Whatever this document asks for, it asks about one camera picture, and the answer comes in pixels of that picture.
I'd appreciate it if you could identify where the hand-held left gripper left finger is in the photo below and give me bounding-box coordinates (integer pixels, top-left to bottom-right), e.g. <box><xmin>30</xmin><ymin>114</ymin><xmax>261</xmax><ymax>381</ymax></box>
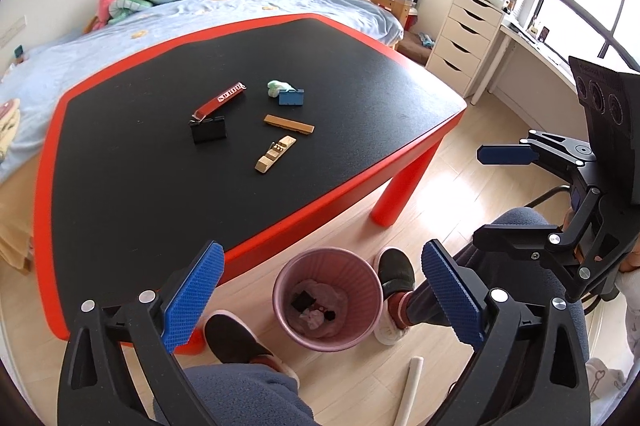
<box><xmin>56</xmin><ymin>242</ymin><xmax>226</xmax><ymax>426</ymax></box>

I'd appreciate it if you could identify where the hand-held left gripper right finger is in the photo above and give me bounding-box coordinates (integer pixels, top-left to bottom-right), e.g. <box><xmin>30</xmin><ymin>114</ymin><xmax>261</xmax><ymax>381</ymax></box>
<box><xmin>421</xmin><ymin>240</ymin><xmax>606</xmax><ymax>426</ymax></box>

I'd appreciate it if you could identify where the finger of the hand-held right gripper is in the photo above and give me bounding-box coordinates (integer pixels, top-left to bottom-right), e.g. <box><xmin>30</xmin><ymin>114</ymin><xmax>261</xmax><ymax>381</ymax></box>
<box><xmin>476</xmin><ymin>131</ymin><xmax>599</xmax><ymax>173</ymax></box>
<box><xmin>472</xmin><ymin>187</ymin><xmax>626</xmax><ymax>301</ymax></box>

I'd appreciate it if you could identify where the person's right leg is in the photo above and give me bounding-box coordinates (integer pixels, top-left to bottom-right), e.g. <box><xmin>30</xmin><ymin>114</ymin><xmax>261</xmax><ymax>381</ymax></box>
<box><xmin>385</xmin><ymin>207</ymin><xmax>588</xmax><ymax>337</ymax></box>

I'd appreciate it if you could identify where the person's leg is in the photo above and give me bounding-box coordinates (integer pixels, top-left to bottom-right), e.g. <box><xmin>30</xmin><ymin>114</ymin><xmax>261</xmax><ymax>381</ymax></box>
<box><xmin>385</xmin><ymin>207</ymin><xmax>588</xmax><ymax>337</ymax></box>
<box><xmin>152</xmin><ymin>363</ymin><xmax>315</xmax><ymax>426</ymax></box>

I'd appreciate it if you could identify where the black chair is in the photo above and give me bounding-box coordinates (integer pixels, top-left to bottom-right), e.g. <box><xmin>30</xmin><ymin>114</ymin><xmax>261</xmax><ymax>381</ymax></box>
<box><xmin>526</xmin><ymin>185</ymin><xmax>573</xmax><ymax>210</ymax></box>

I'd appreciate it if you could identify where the person's left black slipper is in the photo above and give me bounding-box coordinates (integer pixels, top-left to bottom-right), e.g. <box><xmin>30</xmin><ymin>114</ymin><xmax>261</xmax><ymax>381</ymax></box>
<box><xmin>204</xmin><ymin>313</ymin><xmax>275</xmax><ymax>365</ymax></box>

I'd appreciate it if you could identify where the person's black slipper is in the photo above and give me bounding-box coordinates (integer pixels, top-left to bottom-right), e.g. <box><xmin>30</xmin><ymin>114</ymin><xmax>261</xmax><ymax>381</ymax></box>
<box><xmin>373</xmin><ymin>247</ymin><xmax>417</xmax><ymax>347</ymax></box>
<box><xmin>204</xmin><ymin>313</ymin><xmax>275</xmax><ymax>365</ymax></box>

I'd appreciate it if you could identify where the person's right black slipper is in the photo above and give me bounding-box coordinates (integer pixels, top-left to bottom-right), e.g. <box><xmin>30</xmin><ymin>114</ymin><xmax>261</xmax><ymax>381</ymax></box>
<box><xmin>373</xmin><ymin>247</ymin><xmax>417</xmax><ymax>347</ymax></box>

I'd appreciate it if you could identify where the pink ribbed waste bin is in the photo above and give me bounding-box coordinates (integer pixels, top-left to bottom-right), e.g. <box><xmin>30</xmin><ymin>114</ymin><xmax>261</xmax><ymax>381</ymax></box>
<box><xmin>272</xmin><ymin>247</ymin><xmax>383</xmax><ymax>353</ymax></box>

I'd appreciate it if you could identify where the white tube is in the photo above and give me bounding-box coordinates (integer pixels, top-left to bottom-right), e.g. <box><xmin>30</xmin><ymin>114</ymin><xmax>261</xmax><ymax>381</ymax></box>
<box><xmin>392</xmin><ymin>356</ymin><xmax>425</xmax><ymax>426</ymax></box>

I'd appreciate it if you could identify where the white desk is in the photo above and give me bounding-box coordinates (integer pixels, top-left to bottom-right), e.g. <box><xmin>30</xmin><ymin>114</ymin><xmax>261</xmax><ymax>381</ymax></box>
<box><xmin>487</xmin><ymin>13</ymin><xmax>583</xmax><ymax>119</ymax></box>

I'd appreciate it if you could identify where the black scrap in bin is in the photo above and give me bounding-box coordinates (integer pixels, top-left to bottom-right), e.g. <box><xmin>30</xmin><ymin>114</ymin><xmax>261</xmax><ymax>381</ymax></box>
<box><xmin>292</xmin><ymin>288</ymin><xmax>316</xmax><ymax>313</ymax></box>

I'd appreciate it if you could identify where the person's left leg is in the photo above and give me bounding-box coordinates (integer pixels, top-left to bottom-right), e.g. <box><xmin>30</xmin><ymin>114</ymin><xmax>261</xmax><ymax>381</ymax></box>
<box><xmin>152</xmin><ymin>363</ymin><xmax>315</xmax><ymax>426</ymax></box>

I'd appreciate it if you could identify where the crumpled white paper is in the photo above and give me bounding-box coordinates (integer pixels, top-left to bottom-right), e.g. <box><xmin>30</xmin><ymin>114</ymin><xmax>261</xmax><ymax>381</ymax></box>
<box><xmin>300</xmin><ymin>308</ymin><xmax>327</xmax><ymax>333</ymax></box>

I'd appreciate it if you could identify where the white drawer unit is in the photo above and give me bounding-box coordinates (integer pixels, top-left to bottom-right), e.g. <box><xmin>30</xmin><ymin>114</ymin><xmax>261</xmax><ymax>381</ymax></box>
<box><xmin>426</xmin><ymin>0</ymin><xmax>507</xmax><ymax>99</ymax></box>

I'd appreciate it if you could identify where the red and black table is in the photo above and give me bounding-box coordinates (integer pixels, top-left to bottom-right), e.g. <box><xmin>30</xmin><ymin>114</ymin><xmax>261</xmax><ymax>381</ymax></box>
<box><xmin>34</xmin><ymin>13</ymin><xmax>468</xmax><ymax>355</ymax></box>

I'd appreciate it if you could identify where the pale wooden notched block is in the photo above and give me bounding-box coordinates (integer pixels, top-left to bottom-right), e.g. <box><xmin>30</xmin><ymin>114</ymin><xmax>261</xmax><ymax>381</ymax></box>
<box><xmin>254</xmin><ymin>136</ymin><xmax>297</xmax><ymax>175</ymax></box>

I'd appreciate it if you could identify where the black binder clip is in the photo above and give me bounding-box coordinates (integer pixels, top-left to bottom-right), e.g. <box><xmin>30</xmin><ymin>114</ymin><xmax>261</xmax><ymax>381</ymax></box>
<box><xmin>189</xmin><ymin>117</ymin><xmax>229</xmax><ymax>145</ymax></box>

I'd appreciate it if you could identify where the white cloth with heart print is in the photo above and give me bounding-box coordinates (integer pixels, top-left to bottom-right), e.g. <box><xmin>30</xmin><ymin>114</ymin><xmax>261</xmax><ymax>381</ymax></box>
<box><xmin>584</xmin><ymin>356</ymin><xmax>632</xmax><ymax>426</ymax></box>

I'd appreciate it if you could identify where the brown wooden strip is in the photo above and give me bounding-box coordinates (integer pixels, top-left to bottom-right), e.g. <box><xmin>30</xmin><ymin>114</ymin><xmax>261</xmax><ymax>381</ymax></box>
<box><xmin>264</xmin><ymin>114</ymin><xmax>316</xmax><ymax>137</ymax></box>

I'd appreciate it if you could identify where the red snack wrapper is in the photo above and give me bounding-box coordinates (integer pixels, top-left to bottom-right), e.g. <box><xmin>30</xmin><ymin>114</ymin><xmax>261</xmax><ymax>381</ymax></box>
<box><xmin>192</xmin><ymin>80</ymin><xmax>249</xmax><ymax>121</ymax></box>

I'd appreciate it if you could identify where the blue binder clip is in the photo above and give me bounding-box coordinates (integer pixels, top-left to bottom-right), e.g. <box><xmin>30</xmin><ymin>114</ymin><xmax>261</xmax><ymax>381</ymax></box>
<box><xmin>278</xmin><ymin>88</ymin><xmax>306</xmax><ymax>108</ymax></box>

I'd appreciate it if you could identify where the bed with blue sheet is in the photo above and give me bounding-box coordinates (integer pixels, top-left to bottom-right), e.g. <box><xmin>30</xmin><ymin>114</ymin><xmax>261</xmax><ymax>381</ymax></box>
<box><xmin>0</xmin><ymin>0</ymin><xmax>405</xmax><ymax>187</ymax></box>

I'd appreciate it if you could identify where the striped green plush toy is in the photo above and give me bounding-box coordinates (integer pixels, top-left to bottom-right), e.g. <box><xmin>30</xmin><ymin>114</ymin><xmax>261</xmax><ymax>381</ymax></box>
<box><xmin>107</xmin><ymin>0</ymin><xmax>153</xmax><ymax>25</ymax></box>

